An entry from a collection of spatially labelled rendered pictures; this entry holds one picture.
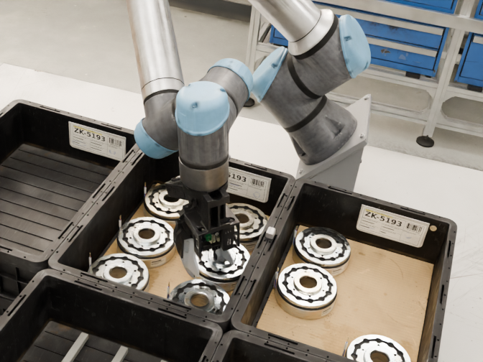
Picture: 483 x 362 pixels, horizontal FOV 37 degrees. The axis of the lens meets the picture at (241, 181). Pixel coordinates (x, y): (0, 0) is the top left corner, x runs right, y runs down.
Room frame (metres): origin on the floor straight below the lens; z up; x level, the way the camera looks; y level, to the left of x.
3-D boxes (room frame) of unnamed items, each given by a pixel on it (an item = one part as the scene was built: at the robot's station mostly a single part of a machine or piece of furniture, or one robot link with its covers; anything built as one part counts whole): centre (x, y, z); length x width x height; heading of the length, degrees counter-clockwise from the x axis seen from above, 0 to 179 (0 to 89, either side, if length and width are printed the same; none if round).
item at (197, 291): (0.81, 0.04, 0.86); 0.05 x 0.05 x 0.01
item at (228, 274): (0.92, 0.02, 0.86); 0.10 x 0.10 x 0.01
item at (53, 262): (0.94, 0.09, 0.92); 0.40 x 0.30 x 0.02; 166
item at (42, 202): (1.01, 0.38, 0.87); 0.40 x 0.30 x 0.11; 166
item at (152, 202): (1.06, 0.13, 0.86); 0.10 x 0.10 x 0.01
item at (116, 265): (0.85, 0.18, 0.86); 0.05 x 0.05 x 0.01
